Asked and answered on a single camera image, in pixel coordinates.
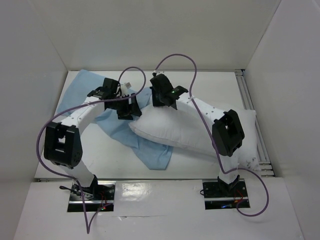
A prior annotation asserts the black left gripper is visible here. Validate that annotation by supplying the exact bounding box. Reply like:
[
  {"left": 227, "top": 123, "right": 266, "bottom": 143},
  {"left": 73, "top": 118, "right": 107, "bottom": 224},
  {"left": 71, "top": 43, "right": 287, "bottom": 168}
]
[{"left": 108, "top": 93, "right": 143, "bottom": 121}]

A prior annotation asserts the white pillow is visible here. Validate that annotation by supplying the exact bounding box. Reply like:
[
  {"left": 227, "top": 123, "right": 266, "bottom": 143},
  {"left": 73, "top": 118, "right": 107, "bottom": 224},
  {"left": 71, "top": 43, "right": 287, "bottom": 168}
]
[{"left": 128, "top": 87, "right": 261, "bottom": 171}]

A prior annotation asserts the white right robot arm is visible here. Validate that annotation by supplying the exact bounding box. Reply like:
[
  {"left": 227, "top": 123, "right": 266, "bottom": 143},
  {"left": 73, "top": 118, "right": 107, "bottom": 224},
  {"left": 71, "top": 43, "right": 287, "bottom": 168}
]
[{"left": 150, "top": 72, "right": 245, "bottom": 196}]

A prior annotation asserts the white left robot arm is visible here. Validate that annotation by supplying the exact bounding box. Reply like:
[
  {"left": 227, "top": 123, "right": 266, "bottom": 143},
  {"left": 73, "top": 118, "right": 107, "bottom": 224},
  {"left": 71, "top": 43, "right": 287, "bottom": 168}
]
[{"left": 44, "top": 78, "right": 142, "bottom": 200}]

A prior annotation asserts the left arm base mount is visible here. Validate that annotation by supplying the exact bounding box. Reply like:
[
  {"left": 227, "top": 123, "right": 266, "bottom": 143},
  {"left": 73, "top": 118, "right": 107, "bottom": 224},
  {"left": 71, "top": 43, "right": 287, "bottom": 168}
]
[{"left": 59, "top": 181, "right": 116, "bottom": 213}]

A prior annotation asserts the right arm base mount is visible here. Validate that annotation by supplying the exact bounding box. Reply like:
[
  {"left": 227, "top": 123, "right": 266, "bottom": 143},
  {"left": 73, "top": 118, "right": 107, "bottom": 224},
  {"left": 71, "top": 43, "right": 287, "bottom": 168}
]
[{"left": 199, "top": 179, "right": 251, "bottom": 210}]

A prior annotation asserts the aluminium rail frame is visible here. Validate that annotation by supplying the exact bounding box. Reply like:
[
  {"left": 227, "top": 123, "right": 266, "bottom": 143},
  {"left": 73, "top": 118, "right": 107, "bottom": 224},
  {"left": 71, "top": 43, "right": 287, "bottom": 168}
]
[{"left": 234, "top": 69, "right": 276, "bottom": 178}]

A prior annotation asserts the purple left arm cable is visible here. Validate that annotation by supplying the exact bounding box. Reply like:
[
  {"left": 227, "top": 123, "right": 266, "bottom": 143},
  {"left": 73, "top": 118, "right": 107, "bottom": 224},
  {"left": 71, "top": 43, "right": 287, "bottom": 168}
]
[{"left": 36, "top": 66, "right": 147, "bottom": 234}]

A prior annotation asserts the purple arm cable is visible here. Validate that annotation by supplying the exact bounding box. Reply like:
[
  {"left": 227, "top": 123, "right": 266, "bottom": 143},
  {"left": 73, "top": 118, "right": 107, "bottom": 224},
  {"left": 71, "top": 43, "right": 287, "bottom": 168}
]
[
  {"left": 152, "top": 53, "right": 270, "bottom": 222},
  {"left": 36, "top": 66, "right": 147, "bottom": 234}
]

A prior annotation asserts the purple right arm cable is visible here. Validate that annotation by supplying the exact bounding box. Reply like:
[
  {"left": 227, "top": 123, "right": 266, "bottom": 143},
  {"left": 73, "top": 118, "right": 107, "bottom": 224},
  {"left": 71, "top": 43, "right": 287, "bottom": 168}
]
[{"left": 152, "top": 53, "right": 270, "bottom": 222}]

